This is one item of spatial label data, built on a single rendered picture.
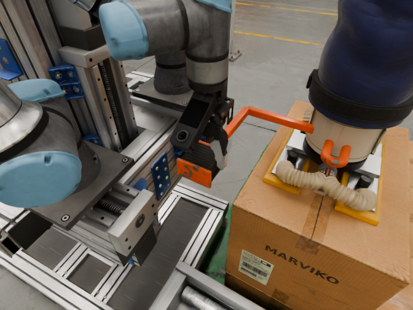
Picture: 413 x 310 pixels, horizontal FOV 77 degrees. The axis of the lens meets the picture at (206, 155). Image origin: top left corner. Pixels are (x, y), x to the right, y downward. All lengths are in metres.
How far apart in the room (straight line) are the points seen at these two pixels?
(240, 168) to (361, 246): 1.51
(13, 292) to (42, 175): 1.49
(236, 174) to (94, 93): 1.48
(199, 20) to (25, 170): 0.32
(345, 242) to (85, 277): 1.19
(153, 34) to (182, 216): 1.27
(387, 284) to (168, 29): 0.66
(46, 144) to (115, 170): 0.26
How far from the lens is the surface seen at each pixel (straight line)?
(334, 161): 0.65
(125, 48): 0.39
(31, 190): 0.46
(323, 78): 0.66
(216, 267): 1.63
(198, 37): 0.42
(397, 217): 0.81
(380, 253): 0.72
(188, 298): 1.00
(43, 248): 1.68
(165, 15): 0.40
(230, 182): 1.99
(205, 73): 0.45
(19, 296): 1.87
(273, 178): 0.73
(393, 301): 1.18
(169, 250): 1.45
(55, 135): 0.45
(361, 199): 0.67
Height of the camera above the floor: 1.49
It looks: 43 degrees down
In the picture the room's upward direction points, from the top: straight up
